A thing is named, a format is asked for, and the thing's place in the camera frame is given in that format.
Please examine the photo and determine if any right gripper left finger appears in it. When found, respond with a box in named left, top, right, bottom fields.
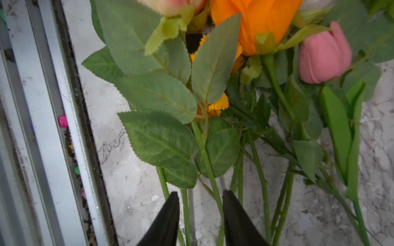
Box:
left=137, top=192, right=180, bottom=246

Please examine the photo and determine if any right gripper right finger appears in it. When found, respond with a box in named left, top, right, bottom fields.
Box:
left=223, top=190, right=269, bottom=246

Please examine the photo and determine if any pink rose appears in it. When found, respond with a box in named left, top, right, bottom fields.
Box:
left=81, top=0, right=225, bottom=246

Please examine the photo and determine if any small pink rosebud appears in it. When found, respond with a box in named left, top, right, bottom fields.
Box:
left=299, top=21, right=370, bottom=246

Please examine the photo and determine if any aluminium front rail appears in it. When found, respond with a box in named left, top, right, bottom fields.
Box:
left=1, top=1, right=117, bottom=246

